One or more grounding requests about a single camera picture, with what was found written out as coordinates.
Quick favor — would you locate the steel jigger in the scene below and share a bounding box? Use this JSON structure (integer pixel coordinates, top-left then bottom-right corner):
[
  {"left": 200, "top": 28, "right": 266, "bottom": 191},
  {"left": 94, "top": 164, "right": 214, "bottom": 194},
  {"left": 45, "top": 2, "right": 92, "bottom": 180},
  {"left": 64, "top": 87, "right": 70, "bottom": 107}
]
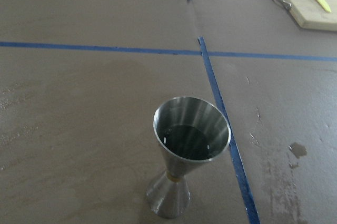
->
[{"left": 146, "top": 96, "right": 231, "bottom": 219}]

